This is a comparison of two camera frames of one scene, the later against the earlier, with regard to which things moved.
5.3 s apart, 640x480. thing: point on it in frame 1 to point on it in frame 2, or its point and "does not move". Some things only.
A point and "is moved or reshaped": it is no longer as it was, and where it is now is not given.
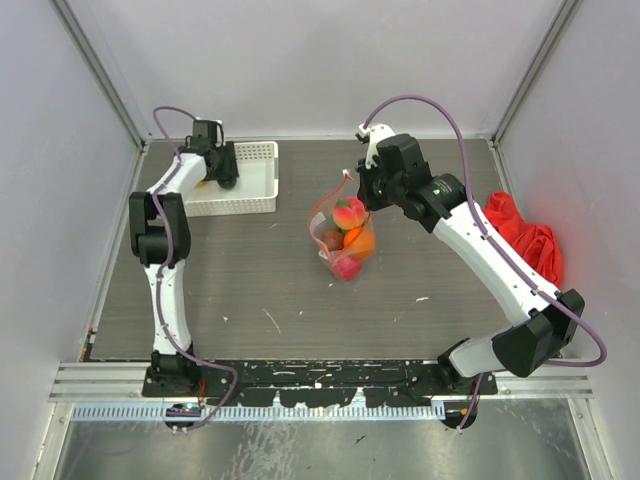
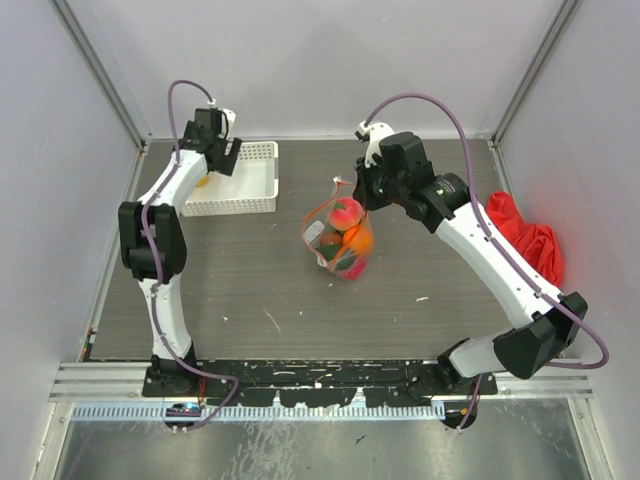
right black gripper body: (378, 190) does not move
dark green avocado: (227, 183) to (329, 250)
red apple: (347, 268) is moved or reshaped
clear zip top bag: (342, 230) does not move
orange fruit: (359, 242) does not move
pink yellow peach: (349, 213) does not move
